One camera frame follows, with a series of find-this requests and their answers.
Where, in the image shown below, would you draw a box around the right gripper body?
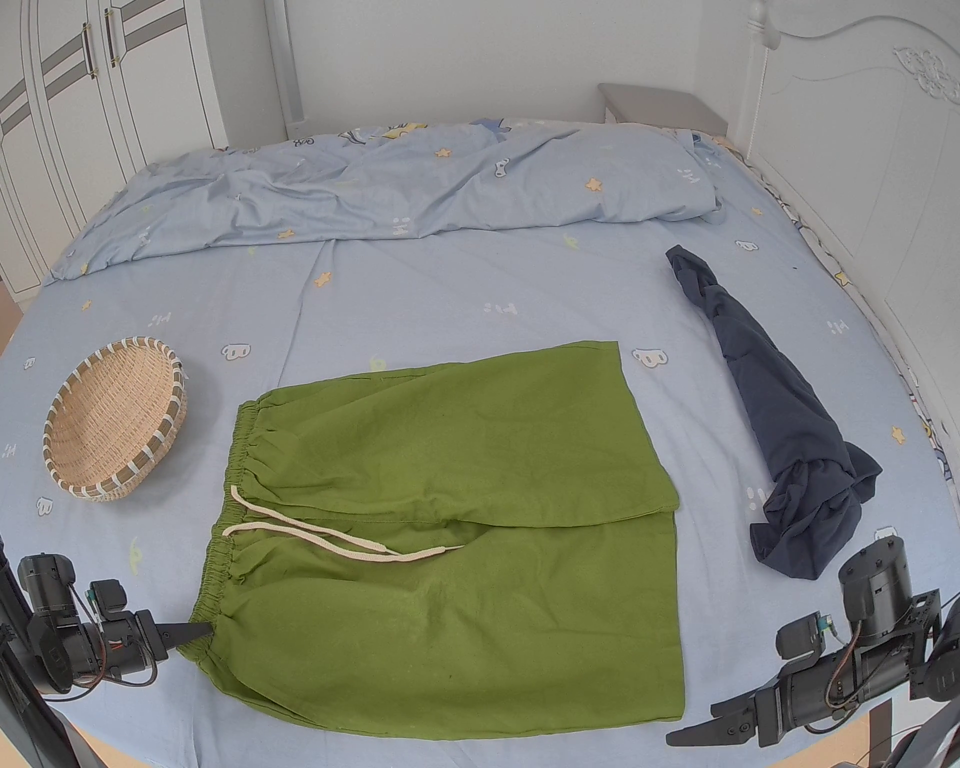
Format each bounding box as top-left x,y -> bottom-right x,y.
753,648 -> 912,747

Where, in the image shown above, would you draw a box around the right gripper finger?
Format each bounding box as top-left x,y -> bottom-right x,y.
708,677 -> 781,718
666,712 -> 760,747

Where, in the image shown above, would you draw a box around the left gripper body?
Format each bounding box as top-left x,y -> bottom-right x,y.
91,609 -> 170,676

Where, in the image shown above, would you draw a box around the green shorts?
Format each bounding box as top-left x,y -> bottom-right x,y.
189,339 -> 687,742

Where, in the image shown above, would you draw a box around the round woven basket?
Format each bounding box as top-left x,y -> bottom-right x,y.
42,335 -> 189,505

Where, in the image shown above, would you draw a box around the dark blue garment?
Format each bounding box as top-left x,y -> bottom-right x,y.
665,244 -> 884,582

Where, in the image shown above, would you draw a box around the bed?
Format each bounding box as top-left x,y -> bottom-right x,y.
0,0 -> 960,768

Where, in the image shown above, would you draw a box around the pale blue quilt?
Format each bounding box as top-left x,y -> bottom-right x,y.
41,118 -> 729,282

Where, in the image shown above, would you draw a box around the white wardrobe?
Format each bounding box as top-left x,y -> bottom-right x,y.
0,0 -> 305,297

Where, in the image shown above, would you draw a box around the grey bedside table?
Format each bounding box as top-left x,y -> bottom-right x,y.
597,82 -> 732,138

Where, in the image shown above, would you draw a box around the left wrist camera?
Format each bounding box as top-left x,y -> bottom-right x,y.
87,579 -> 129,621

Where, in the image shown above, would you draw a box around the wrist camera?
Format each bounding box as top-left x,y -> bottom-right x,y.
776,613 -> 826,669
87,579 -> 129,621

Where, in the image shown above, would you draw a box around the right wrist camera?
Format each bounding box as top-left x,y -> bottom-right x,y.
776,613 -> 826,669

